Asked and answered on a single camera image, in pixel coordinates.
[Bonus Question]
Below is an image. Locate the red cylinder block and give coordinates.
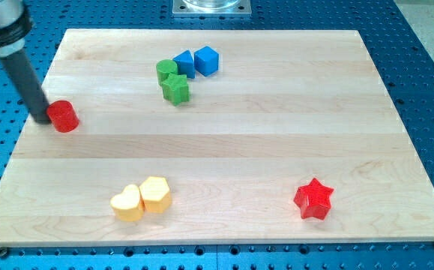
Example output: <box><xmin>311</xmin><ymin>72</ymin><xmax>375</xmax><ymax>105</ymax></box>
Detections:
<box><xmin>46</xmin><ymin>100</ymin><xmax>79</xmax><ymax>133</ymax></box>

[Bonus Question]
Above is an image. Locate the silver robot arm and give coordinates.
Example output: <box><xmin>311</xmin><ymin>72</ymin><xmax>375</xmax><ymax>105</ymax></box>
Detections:
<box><xmin>0</xmin><ymin>0</ymin><xmax>32</xmax><ymax>58</ymax></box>

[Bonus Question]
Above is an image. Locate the light wooden board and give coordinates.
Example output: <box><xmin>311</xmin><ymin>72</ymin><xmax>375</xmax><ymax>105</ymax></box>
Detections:
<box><xmin>0</xmin><ymin>29</ymin><xmax>434</xmax><ymax>247</ymax></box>

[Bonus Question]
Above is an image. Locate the left board stop screw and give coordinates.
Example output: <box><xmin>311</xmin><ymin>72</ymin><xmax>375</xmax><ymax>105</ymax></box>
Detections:
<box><xmin>0</xmin><ymin>247</ymin><xmax>10</xmax><ymax>260</ymax></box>

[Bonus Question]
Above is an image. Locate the green star block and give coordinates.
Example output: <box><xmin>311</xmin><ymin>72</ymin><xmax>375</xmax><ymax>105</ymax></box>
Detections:
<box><xmin>161</xmin><ymin>73</ymin><xmax>190</xmax><ymax>106</ymax></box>

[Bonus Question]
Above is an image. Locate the blue cube block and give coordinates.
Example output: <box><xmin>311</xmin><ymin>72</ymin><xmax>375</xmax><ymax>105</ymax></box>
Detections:
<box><xmin>194</xmin><ymin>46</ymin><xmax>219</xmax><ymax>77</ymax></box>

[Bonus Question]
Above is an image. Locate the blue triangle block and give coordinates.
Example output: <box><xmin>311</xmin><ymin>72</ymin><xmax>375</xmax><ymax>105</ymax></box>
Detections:
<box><xmin>172</xmin><ymin>50</ymin><xmax>196</xmax><ymax>79</ymax></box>

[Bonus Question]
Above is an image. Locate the yellow hexagon block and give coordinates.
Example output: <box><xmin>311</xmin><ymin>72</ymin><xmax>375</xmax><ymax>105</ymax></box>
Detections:
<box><xmin>139</xmin><ymin>176</ymin><xmax>172</xmax><ymax>214</ymax></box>

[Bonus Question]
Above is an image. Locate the green cylinder block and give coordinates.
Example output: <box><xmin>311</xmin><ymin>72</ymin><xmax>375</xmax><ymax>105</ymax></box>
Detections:
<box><xmin>156</xmin><ymin>59</ymin><xmax>178</xmax><ymax>86</ymax></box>

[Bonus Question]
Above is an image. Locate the yellow heart block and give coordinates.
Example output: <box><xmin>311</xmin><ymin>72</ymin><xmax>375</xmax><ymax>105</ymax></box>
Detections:
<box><xmin>110</xmin><ymin>184</ymin><xmax>145</xmax><ymax>222</ymax></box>

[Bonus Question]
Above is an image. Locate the red star block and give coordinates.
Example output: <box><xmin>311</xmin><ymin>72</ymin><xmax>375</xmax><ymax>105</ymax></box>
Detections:
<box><xmin>293</xmin><ymin>178</ymin><xmax>334</xmax><ymax>221</ymax></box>

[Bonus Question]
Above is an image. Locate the black pusher rod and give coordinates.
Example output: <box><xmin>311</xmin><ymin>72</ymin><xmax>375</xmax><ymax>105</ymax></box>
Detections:
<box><xmin>0</xmin><ymin>49</ymin><xmax>51</xmax><ymax>125</ymax></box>

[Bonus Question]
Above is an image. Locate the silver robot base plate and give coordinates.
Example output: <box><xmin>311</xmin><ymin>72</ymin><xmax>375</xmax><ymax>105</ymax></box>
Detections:
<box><xmin>172</xmin><ymin>0</ymin><xmax>252</xmax><ymax>18</ymax></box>

